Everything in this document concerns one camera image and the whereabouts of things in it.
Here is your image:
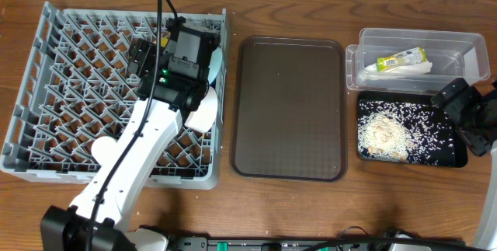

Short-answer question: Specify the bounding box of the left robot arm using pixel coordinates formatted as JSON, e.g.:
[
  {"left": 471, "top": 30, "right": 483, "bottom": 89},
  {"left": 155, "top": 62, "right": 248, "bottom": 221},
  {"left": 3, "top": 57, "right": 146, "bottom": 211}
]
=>
[{"left": 40, "top": 25, "right": 223, "bottom": 250}]

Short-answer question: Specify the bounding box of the dark brown tray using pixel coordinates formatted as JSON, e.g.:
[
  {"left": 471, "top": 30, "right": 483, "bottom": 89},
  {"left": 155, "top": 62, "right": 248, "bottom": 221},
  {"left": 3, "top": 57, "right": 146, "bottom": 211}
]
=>
[{"left": 230, "top": 37, "right": 348, "bottom": 183}]

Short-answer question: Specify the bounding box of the white napkin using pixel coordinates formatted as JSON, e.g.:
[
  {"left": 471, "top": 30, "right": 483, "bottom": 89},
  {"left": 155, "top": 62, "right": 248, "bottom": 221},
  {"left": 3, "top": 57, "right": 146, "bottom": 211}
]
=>
[{"left": 359, "top": 61, "right": 433, "bottom": 80}]

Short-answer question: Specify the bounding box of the black equipment bar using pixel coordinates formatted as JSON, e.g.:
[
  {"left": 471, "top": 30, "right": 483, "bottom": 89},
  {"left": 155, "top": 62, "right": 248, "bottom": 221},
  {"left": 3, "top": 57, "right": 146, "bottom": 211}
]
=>
[{"left": 127, "top": 225, "right": 478, "bottom": 251}]

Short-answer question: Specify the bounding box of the white paper cup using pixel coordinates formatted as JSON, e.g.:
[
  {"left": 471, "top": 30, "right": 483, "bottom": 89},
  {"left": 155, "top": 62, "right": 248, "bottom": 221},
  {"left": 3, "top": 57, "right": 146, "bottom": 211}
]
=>
[{"left": 91, "top": 136, "right": 117, "bottom": 166}]

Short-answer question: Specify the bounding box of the clear plastic bin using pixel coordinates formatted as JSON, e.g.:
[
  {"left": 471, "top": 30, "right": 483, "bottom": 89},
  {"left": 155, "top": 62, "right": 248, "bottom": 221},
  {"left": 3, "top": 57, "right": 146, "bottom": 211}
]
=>
[{"left": 346, "top": 28, "right": 491, "bottom": 94}]

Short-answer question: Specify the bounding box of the rice and nuts pile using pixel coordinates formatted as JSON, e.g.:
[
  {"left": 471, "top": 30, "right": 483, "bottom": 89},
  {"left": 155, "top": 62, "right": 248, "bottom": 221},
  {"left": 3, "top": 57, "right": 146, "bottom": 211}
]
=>
[{"left": 356, "top": 99, "right": 457, "bottom": 165}]

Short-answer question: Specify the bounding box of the grey dishwasher rack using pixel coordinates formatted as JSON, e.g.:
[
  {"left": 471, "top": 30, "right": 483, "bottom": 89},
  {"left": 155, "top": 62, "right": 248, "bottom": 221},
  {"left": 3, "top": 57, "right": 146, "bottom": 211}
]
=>
[{"left": 1, "top": 2, "right": 230, "bottom": 190}]

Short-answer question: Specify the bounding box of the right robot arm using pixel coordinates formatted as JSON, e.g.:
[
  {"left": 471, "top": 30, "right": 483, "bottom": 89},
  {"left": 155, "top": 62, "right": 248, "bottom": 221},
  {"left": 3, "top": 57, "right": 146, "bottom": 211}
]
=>
[{"left": 431, "top": 78, "right": 496, "bottom": 251}]

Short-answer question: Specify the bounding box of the pink white bowl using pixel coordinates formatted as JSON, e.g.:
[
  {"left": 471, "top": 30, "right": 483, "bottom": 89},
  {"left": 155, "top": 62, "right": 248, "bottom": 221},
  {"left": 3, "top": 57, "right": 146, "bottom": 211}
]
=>
[{"left": 184, "top": 87, "right": 218, "bottom": 133}]

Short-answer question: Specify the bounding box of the black waste tray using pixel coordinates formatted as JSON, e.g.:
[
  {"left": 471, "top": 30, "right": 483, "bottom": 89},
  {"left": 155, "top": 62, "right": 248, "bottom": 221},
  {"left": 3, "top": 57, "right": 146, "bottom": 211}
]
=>
[{"left": 356, "top": 90, "right": 469, "bottom": 169}]

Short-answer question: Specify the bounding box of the green yellow snack wrapper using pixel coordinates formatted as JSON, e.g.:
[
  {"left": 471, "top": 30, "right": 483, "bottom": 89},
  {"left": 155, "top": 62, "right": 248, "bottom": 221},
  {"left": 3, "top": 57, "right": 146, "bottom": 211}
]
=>
[{"left": 377, "top": 47, "right": 427, "bottom": 72}]

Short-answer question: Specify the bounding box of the light blue bowl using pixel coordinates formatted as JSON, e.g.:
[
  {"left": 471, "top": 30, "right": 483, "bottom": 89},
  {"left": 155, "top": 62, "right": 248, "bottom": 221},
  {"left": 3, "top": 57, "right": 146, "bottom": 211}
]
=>
[{"left": 207, "top": 47, "right": 223, "bottom": 85}]

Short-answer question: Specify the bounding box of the yellow plate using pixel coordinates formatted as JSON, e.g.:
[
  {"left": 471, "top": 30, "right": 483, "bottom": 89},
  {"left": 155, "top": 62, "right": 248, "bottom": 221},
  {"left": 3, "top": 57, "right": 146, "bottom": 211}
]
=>
[{"left": 160, "top": 35, "right": 169, "bottom": 48}]

